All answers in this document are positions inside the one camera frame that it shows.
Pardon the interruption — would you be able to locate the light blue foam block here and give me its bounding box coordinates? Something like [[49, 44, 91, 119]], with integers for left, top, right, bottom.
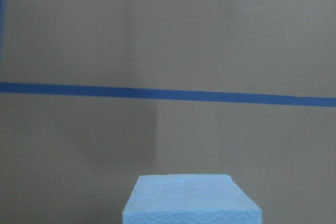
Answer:
[[122, 174, 263, 223]]

